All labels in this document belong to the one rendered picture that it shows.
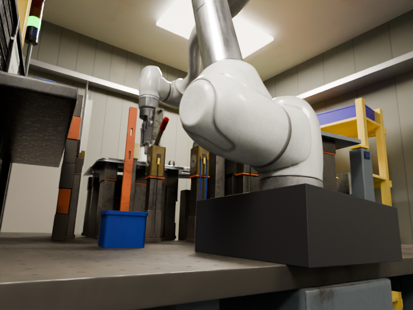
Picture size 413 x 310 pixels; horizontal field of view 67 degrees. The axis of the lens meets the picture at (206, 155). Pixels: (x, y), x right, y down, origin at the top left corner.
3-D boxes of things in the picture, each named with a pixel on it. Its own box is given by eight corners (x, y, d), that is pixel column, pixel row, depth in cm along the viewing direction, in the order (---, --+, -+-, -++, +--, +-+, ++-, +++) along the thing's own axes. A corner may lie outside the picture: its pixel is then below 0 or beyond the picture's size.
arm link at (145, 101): (155, 104, 148) (154, 115, 146) (136, 99, 144) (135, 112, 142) (161, 97, 140) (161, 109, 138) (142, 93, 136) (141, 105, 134)
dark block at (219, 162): (216, 242, 124) (218, 139, 133) (225, 243, 118) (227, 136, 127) (204, 242, 121) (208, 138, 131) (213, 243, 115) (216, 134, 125)
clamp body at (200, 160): (200, 243, 124) (203, 151, 132) (212, 244, 114) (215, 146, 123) (184, 242, 121) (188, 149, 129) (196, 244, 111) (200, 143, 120)
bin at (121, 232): (136, 245, 89) (139, 213, 91) (146, 248, 80) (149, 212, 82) (96, 245, 84) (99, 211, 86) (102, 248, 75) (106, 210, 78)
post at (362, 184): (365, 245, 145) (357, 153, 155) (380, 246, 139) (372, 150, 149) (354, 245, 142) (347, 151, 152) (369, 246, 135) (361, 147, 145)
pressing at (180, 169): (321, 193, 196) (321, 190, 196) (352, 190, 176) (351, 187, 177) (90, 168, 136) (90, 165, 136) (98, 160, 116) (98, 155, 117)
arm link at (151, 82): (145, 91, 134) (170, 100, 143) (148, 58, 138) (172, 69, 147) (133, 98, 142) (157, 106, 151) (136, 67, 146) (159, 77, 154)
